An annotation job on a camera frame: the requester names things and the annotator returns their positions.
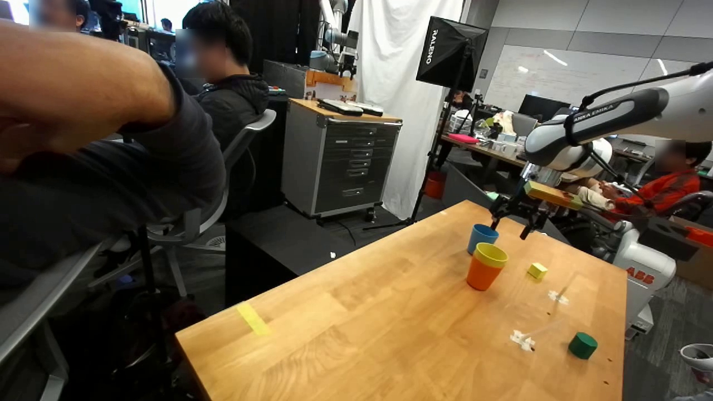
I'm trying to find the red canister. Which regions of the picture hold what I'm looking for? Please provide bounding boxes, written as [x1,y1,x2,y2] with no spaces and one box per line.
[422,168,449,203]

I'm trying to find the blue plastic cup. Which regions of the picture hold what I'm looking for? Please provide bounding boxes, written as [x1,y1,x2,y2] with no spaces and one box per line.
[466,224,501,257]

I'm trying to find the black tripod pole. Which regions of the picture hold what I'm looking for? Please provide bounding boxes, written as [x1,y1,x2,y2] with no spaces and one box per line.
[131,226,170,298]

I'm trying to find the black curtain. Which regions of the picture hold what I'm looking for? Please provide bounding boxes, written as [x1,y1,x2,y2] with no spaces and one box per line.
[230,0,324,69]

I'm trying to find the person in black hoodie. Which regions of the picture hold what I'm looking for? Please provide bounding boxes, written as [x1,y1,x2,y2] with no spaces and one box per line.
[173,0,275,152]

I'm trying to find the person with grey sleeves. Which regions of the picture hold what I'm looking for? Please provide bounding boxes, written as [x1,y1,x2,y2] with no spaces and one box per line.
[0,21,230,293]

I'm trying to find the grey drawer cabinet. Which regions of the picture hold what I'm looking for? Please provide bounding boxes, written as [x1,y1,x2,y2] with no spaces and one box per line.
[280,98,405,222]

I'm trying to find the white ABB robot base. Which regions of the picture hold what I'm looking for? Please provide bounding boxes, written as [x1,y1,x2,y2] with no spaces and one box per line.
[611,219,680,335]

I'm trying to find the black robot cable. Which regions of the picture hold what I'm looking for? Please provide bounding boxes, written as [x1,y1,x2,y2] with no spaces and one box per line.
[578,60,713,113]

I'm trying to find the black light stand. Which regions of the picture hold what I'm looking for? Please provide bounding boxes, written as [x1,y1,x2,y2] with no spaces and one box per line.
[407,88,458,226]

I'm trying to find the yellow plastic cup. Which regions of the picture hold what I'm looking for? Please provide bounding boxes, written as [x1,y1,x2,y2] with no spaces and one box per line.
[472,242,510,273]

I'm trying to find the yellow tape strip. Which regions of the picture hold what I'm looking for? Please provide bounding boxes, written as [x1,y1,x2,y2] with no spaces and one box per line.
[234,302,275,342]

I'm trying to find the cardboard box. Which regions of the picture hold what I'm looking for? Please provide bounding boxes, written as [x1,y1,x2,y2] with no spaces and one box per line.
[301,68,357,106]

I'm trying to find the clear plastic jack piece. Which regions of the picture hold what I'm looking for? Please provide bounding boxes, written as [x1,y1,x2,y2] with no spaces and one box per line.
[546,285,572,320]
[509,328,540,354]

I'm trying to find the white curtain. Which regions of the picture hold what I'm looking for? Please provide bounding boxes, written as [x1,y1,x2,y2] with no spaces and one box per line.
[347,0,466,222]

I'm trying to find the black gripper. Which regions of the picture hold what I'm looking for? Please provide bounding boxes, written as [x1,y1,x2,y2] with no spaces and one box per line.
[487,179,555,244]

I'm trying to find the black computer monitor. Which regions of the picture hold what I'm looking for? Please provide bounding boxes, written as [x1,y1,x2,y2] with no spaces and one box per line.
[516,93,572,120]

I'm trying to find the wooden office desk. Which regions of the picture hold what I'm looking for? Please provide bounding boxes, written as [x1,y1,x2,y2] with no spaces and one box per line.
[444,131,537,174]

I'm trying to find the person in red shirt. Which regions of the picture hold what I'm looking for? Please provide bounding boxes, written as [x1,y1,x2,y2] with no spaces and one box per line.
[592,139,713,222]

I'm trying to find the orange plastic cup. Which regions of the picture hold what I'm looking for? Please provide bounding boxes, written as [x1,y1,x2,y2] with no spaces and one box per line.
[464,252,509,294]

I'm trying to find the yellow wrist camera mount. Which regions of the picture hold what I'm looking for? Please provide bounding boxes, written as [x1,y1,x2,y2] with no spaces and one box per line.
[524,179,589,215]

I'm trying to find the black softbox light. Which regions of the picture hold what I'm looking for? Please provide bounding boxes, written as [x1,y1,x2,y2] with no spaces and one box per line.
[415,17,490,93]

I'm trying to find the grey mesh office chair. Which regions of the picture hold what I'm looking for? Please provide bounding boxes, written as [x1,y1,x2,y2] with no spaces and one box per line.
[143,108,278,247]
[0,237,113,401]

